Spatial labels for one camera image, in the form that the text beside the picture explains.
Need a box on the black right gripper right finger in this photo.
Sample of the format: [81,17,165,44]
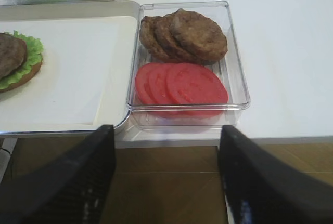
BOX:
[218,125,332,223]

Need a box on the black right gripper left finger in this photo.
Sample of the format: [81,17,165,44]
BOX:
[1,125,116,223]

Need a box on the green lettuce leaf on bun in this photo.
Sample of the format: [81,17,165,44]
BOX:
[1,30,44,93]

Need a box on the white parchment paper sheet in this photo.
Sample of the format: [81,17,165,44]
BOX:
[0,15,138,126]

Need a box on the bottom bun half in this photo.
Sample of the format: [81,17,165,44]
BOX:
[1,51,43,93]

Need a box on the front red tomato slice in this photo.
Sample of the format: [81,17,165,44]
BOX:
[165,63,228,105]

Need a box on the red tomato slice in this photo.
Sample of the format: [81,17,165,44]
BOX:
[165,63,228,105]
[148,63,177,105]
[135,62,160,105]

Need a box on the rear red tomato slice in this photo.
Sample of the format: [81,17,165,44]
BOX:
[135,62,160,105]

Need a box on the middle red tomato slice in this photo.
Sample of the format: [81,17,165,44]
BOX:
[148,63,177,105]

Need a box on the clear patty and tomato container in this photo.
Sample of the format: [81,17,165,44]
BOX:
[127,1,250,133]

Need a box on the burger patty on bun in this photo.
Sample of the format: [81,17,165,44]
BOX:
[1,33,27,78]

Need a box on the front brown burger patty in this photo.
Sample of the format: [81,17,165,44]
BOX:
[170,8,228,61]

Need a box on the brown burger patty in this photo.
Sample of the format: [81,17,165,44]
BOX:
[155,13,201,64]
[139,16,173,62]
[170,8,228,61]

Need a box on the rear brown burger patty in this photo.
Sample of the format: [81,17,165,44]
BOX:
[139,16,173,62]

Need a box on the middle brown burger patty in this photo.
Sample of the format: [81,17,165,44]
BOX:
[155,13,201,64]

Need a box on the white metal tray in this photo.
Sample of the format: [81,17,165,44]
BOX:
[0,0,141,138]

